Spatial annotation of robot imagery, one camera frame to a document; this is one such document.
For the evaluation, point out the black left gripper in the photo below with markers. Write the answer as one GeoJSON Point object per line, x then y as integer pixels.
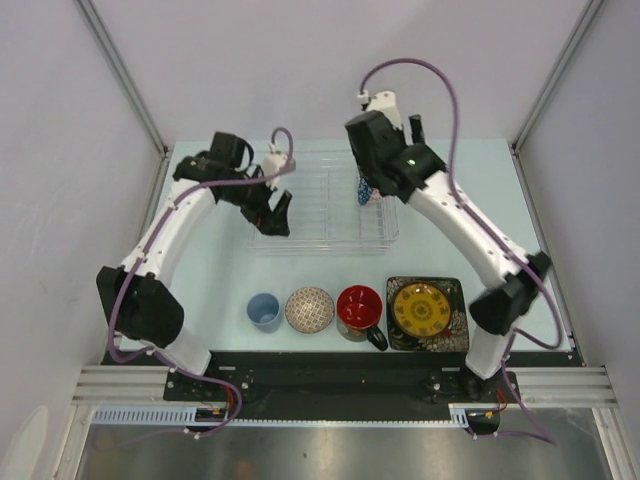
{"type": "Point", "coordinates": [269, 223]}

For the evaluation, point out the blue triangle pattern bowl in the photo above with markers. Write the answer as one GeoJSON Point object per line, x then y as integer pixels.
{"type": "Point", "coordinates": [366, 194]}

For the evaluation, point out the brown lattice pattern bowl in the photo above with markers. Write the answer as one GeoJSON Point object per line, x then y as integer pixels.
{"type": "Point", "coordinates": [309, 310]}

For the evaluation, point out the black skull mug red inside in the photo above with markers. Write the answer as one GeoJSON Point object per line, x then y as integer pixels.
{"type": "Point", "coordinates": [359, 310]}

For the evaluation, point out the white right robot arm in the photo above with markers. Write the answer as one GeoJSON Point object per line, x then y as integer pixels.
{"type": "Point", "coordinates": [416, 175]}

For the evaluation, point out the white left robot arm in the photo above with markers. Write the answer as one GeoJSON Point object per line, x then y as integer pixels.
{"type": "Point", "coordinates": [142, 314]}

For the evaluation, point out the light blue cup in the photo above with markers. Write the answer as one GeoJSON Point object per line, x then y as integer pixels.
{"type": "Point", "coordinates": [263, 311]}

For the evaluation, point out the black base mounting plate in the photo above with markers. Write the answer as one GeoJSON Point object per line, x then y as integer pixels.
{"type": "Point", "coordinates": [430, 377]}

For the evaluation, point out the black yellow square plate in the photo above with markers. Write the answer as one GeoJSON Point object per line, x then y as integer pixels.
{"type": "Point", "coordinates": [426, 314]}

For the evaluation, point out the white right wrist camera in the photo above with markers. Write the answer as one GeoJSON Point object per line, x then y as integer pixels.
{"type": "Point", "coordinates": [384, 102]}

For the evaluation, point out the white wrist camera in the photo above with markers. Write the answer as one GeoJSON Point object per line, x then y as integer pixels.
{"type": "Point", "coordinates": [275, 164]}
{"type": "Point", "coordinates": [384, 102]}

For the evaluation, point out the white wire dish rack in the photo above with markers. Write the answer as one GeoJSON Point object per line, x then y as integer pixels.
{"type": "Point", "coordinates": [325, 216]}

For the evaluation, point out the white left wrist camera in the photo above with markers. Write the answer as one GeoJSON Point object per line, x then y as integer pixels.
{"type": "Point", "coordinates": [275, 164]}

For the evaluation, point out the white slotted cable duct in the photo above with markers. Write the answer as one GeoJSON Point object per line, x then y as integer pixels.
{"type": "Point", "coordinates": [159, 416]}

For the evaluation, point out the aluminium frame rail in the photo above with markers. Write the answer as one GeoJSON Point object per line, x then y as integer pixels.
{"type": "Point", "coordinates": [116, 63]}

